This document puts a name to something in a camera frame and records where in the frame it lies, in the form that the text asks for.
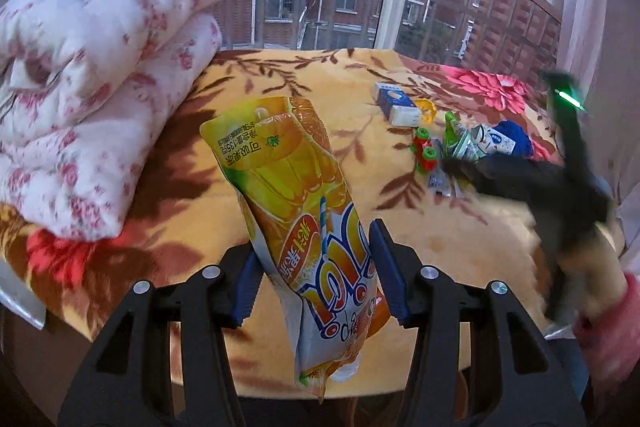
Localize white blue tube package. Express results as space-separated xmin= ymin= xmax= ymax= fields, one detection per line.
xmin=471 ymin=124 xmax=516 ymax=155

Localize green white wrapper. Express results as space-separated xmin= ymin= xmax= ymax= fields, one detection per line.
xmin=444 ymin=112 xmax=485 ymax=161

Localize red green toy bottles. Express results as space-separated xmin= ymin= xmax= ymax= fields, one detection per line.
xmin=410 ymin=127 xmax=438 ymax=174

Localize orange juice snack pouch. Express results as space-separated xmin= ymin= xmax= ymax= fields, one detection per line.
xmin=200 ymin=96 xmax=387 ymax=398

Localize pink right sleeve forearm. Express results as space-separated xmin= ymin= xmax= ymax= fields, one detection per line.
xmin=574 ymin=273 xmax=639 ymax=398

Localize person's right hand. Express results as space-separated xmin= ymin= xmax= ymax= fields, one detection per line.
xmin=558 ymin=223 xmax=628 ymax=321

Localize white curtain right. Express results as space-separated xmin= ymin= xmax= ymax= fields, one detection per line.
xmin=558 ymin=0 xmax=639 ymax=199

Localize small yellow object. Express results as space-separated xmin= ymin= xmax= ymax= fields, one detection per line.
xmin=413 ymin=98 xmax=437 ymax=126

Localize yellow floral plush blanket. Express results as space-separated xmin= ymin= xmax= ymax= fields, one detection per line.
xmin=0 ymin=46 xmax=564 ymax=400

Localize blue white cigarette pack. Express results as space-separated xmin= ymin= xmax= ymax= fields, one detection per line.
xmin=372 ymin=82 xmax=421 ymax=128

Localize white pink floral quilt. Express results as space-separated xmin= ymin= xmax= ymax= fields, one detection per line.
xmin=1 ymin=0 xmax=222 ymax=242

